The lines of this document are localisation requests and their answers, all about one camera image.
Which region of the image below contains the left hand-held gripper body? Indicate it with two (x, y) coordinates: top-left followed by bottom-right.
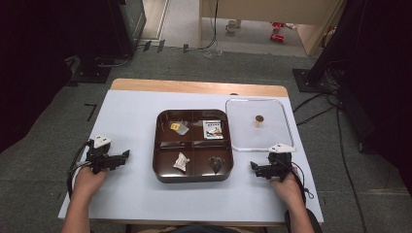
(85, 134), (113, 175)

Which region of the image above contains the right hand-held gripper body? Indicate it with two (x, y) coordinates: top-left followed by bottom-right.
(265, 142), (297, 183)

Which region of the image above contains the person's right hand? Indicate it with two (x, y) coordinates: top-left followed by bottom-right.
(268, 167), (305, 204)

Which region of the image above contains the person's left hand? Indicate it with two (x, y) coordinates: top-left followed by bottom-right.
(72, 166), (110, 199)

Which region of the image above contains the pale table sheet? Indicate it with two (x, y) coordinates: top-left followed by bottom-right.
(57, 88), (325, 224)

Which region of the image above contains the clear lid with brown knob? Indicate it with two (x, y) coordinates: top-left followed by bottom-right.
(224, 97), (295, 152)

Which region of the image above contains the dark brown packet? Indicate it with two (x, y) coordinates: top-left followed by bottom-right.
(208, 155), (225, 174)

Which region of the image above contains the white crumpled packet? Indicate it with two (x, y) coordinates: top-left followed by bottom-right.
(172, 151), (191, 173)

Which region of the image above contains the white printed packet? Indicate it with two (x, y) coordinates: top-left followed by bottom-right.
(202, 119), (224, 141)

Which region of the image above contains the brown divided tray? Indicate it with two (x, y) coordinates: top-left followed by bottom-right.
(152, 109), (235, 184)

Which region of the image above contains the black stand base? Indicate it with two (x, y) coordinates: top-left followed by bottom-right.
(68, 55), (113, 85)
(292, 67), (339, 95)

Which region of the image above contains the black curtain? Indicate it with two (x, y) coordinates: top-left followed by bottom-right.
(315, 0), (412, 188)
(0, 0), (82, 154)

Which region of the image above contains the red tool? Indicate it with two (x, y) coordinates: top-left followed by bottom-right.
(269, 21), (287, 43)

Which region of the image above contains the black cabinet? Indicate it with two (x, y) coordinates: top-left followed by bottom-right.
(77, 0), (148, 61)

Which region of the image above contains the white roll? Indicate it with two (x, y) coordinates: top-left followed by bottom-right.
(224, 18), (243, 34)

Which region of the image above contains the beige wooden desk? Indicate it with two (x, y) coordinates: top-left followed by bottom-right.
(197, 0), (346, 57)

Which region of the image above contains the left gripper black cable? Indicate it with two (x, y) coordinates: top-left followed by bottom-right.
(65, 140), (95, 200)

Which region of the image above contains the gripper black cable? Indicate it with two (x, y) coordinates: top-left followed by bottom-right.
(289, 160), (315, 206)
(65, 140), (95, 200)

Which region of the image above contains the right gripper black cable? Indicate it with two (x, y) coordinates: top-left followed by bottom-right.
(289, 160), (315, 206)

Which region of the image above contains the black floor cable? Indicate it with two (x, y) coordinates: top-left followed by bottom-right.
(292, 90), (341, 115)
(295, 96), (368, 233)

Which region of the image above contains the black hanging cable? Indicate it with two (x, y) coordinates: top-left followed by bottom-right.
(197, 0), (220, 51)

